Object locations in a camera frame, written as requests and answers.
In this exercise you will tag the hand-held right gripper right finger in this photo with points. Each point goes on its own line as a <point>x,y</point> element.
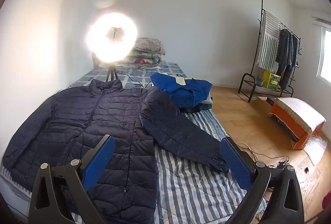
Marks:
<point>236,164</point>

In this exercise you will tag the orange box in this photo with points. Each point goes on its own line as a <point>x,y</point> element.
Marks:
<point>287,120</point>

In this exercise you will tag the flat cardboard box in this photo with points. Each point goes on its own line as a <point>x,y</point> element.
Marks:
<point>262,106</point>

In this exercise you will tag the window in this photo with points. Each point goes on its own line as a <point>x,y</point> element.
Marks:
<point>326,58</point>

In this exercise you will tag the yellow crate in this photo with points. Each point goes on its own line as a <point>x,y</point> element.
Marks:
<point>271,79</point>

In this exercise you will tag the black tripod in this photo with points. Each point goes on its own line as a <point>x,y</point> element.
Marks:
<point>111,70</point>

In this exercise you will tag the cream garment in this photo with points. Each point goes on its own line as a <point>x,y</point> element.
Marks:
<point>208,100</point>

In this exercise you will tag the pink object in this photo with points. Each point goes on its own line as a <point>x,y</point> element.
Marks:
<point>327,203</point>

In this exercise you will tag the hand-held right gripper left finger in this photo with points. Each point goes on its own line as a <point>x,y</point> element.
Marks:
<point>99,162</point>

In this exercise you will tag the folded floral quilt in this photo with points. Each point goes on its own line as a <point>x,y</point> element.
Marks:
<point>147,48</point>

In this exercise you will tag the striped hanging cloth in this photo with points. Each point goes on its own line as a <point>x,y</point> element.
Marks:
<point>269,43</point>

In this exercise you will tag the blue patterned bed sheet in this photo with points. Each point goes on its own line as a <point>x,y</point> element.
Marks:
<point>134,76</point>

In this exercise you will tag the navy puffer jacket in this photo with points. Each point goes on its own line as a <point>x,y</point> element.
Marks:
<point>103,115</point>

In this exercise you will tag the green pot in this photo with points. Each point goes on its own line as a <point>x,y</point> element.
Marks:
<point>259,81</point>

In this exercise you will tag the bubble wrap sheet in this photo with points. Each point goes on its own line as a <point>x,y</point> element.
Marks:
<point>316,146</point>

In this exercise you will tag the purple box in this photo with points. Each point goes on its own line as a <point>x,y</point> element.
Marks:
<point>271,101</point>

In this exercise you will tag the white lace cover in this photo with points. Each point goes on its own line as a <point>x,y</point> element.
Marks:
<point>300,110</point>

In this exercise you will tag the white window blind box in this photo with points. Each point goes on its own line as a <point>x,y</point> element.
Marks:
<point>322,20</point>

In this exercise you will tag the blue jacket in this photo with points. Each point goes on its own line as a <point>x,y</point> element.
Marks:
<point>188,92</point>

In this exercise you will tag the black clothes rack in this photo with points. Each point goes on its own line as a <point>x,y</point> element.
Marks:
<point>262,6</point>

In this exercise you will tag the dark hanging clothes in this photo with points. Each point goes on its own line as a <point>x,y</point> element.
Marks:
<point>284,50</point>

